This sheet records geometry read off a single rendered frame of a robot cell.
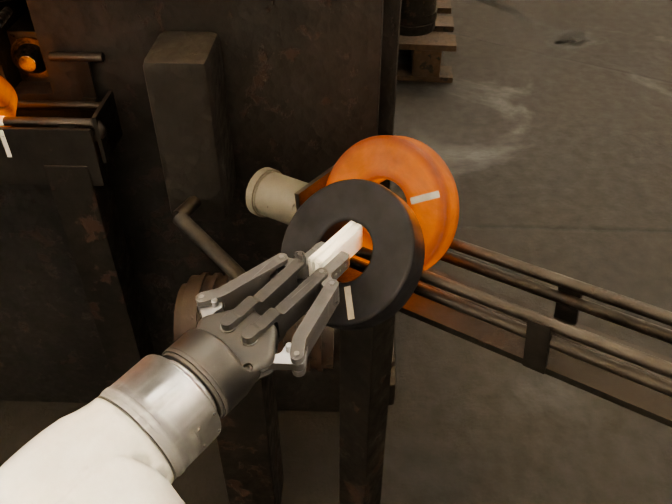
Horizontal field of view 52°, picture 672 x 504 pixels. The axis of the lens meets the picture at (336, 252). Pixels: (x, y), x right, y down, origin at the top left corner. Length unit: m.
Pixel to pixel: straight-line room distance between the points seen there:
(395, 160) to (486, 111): 1.74
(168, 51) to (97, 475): 0.52
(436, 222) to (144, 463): 0.36
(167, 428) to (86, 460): 0.06
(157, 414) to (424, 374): 1.01
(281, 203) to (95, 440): 0.37
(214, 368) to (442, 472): 0.85
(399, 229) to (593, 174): 1.56
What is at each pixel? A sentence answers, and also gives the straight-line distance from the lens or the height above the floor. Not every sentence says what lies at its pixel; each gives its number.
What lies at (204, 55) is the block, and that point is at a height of 0.80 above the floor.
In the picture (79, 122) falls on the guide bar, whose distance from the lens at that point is 0.93.
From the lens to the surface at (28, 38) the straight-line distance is 1.05.
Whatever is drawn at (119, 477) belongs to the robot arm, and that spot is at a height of 0.72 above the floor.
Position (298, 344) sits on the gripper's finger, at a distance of 0.59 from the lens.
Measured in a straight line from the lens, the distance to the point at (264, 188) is 0.80.
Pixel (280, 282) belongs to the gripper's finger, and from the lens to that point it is 0.64.
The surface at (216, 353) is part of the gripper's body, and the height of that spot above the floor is 0.72.
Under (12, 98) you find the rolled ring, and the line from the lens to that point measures 0.97.
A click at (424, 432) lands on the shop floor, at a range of 1.40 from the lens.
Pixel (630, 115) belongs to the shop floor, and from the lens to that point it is 2.56.
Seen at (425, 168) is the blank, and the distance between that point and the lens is 0.70.
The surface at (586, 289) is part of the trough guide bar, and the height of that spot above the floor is 0.70.
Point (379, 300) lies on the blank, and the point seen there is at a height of 0.68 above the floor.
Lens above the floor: 1.14
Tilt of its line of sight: 40 degrees down
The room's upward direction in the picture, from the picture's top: straight up
